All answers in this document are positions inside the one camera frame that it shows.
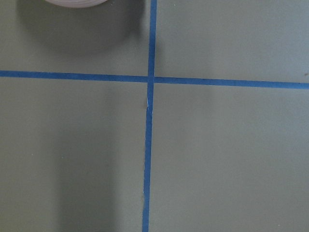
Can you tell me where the pink bowl with ice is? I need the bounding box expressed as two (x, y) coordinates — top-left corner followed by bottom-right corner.
(45, 0), (107, 8)

